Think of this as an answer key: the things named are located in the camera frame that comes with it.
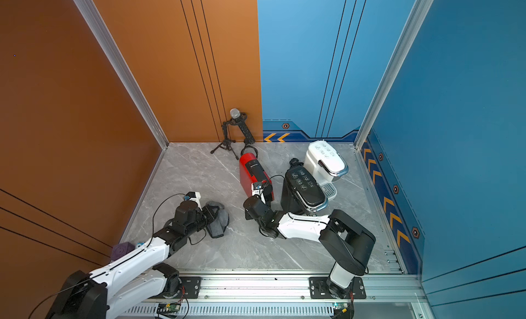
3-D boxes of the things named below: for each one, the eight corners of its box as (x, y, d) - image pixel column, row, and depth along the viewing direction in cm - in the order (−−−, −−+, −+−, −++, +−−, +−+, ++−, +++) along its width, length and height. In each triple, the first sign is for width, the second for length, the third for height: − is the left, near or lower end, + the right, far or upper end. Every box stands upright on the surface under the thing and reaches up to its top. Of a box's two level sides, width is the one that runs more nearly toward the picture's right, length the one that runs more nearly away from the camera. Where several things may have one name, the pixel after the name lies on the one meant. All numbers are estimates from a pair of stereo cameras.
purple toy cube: (119, 260, 82) (110, 257, 77) (120, 249, 84) (112, 245, 80) (134, 255, 83) (127, 252, 79) (135, 245, 85) (128, 240, 81)
